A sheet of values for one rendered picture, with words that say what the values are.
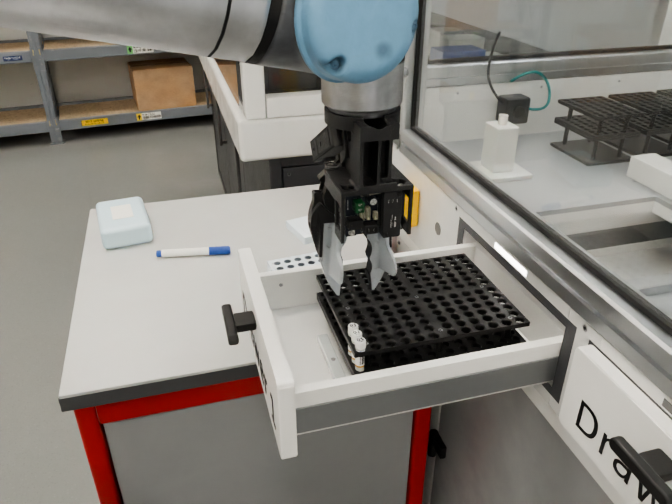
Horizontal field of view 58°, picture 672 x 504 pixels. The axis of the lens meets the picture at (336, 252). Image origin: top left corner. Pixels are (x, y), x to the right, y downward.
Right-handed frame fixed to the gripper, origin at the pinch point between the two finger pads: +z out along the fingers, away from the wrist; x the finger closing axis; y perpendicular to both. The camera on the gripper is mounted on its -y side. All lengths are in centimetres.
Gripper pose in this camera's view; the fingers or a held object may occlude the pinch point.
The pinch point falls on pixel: (353, 277)
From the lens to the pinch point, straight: 67.8
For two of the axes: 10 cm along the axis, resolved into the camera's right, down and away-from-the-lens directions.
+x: 9.6, -1.4, 2.4
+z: 0.0, 8.7, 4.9
